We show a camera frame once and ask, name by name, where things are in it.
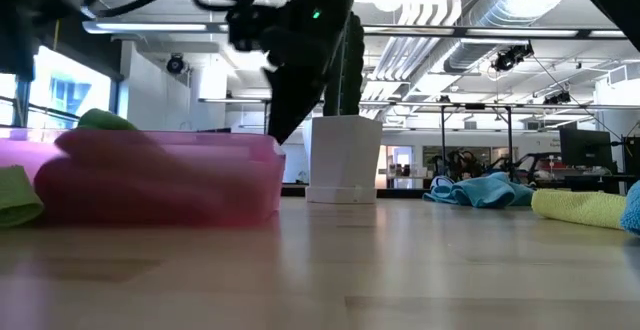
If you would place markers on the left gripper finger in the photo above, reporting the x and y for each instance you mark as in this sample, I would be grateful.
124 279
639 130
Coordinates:
292 100

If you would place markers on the silver ventilation duct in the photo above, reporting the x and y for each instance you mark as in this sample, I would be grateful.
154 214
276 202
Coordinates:
490 15

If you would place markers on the hanging black camera rig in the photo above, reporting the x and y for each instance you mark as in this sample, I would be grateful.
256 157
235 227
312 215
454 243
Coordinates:
557 98
510 59

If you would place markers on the green microfiber towel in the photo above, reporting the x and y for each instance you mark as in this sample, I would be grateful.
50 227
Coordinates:
17 197
105 120

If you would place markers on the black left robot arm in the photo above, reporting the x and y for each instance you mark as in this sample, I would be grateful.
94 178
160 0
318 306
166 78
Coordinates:
25 20

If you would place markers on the yellow microfiber towel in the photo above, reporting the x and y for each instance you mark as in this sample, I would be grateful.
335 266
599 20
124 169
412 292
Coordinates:
575 207

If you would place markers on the distant black frame stand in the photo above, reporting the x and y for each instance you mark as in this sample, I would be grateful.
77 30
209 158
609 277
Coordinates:
475 106

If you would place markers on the black computer monitor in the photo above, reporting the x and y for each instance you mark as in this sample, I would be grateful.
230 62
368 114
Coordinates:
585 147

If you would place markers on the long ceiling light bar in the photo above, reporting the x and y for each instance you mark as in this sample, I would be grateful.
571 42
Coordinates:
150 26

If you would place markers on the round black ceiling camera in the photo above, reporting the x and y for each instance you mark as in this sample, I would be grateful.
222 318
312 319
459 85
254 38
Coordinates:
175 64

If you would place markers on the green cactus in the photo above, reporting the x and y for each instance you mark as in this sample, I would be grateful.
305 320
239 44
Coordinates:
356 70

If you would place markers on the pink plastic bin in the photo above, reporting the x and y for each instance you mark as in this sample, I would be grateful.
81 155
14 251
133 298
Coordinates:
150 180

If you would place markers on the bright window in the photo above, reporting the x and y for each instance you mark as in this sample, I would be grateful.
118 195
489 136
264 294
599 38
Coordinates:
70 95

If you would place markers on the blue microfiber towel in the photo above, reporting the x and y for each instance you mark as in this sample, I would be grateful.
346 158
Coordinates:
634 210
485 192

